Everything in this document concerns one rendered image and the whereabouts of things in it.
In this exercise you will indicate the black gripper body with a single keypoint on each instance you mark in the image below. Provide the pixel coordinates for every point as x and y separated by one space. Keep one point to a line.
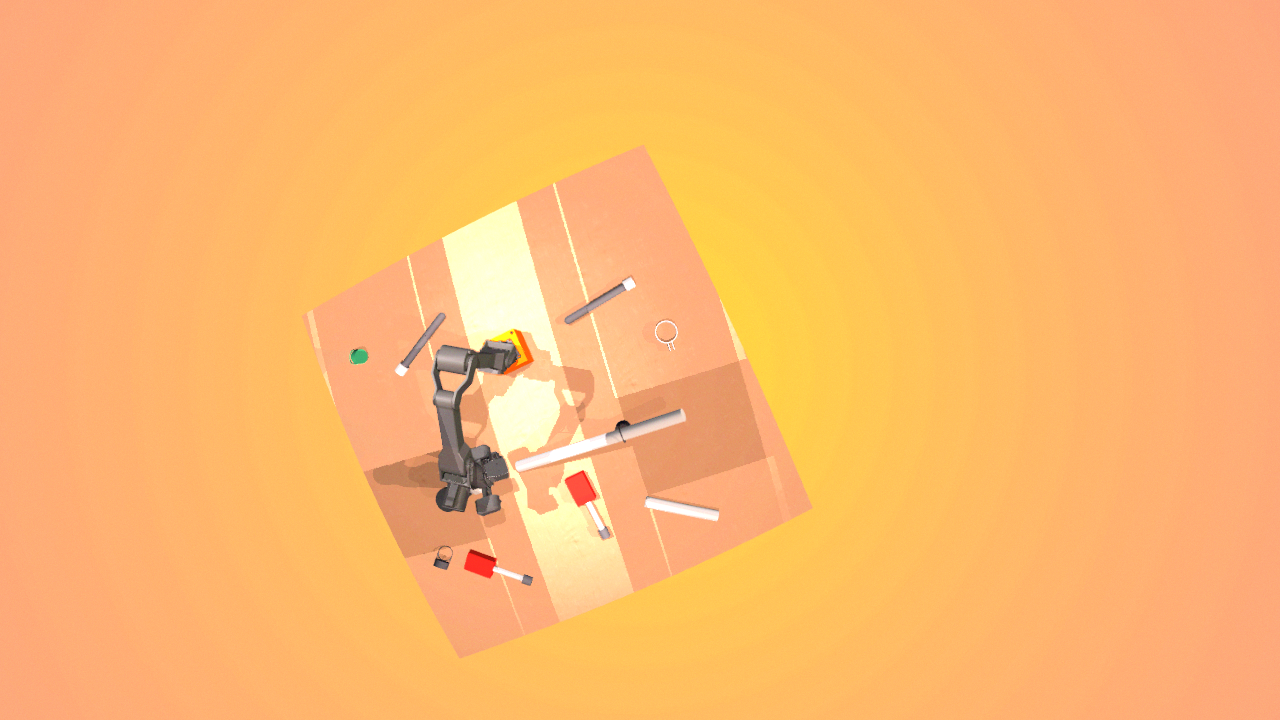
489 503

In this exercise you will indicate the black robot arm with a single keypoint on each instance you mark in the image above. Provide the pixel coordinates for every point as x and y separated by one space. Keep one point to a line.
456 463

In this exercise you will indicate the white cylinder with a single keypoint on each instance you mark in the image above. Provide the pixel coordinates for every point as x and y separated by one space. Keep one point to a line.
681 508

